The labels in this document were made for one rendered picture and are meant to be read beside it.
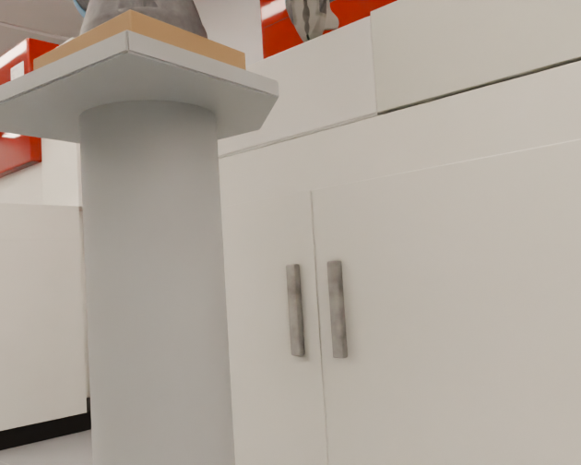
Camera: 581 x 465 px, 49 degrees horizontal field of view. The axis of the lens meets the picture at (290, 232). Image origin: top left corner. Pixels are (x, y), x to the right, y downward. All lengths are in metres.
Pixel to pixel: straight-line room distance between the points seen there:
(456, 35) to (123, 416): 0.60
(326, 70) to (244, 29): 3.50
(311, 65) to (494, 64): 0.30
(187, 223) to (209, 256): 0.05
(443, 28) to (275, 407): 0.62
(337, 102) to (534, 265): 0.37
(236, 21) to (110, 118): 3.85
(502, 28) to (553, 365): 0.40
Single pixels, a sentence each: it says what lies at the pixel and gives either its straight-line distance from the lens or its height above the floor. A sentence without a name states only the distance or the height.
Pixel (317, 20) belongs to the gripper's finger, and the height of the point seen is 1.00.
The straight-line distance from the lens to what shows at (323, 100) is 0.97.
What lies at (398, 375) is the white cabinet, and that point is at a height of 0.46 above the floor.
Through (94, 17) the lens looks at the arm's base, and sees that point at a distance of 0.78.
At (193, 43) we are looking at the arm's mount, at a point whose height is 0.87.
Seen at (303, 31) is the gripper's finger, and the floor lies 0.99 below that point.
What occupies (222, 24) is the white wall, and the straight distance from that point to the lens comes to 4.66.
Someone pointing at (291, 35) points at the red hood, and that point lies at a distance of 1.88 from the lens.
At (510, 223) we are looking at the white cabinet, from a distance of 0.79.
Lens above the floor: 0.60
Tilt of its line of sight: 4 degrees up
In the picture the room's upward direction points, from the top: 4 degrees counter-clockwise
